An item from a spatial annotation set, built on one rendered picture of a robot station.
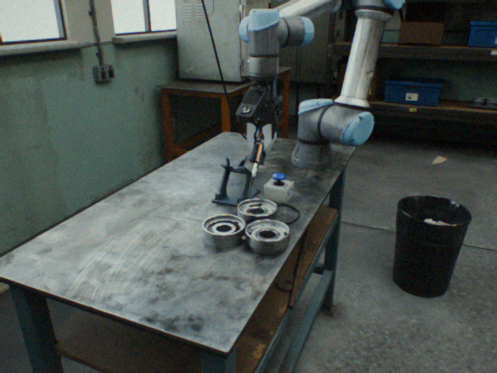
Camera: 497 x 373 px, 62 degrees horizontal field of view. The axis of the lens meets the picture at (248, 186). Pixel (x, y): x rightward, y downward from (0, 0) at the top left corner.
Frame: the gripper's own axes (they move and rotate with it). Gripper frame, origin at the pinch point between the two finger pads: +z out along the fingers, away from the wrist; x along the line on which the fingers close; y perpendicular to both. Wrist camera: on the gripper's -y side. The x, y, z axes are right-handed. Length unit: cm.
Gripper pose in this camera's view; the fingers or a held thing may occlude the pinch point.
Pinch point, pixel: (259, 150)
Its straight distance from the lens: 112.6
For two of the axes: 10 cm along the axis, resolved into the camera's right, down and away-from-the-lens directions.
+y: 4.1, -3.6, 8.4
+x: -9.1, -1.6, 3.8
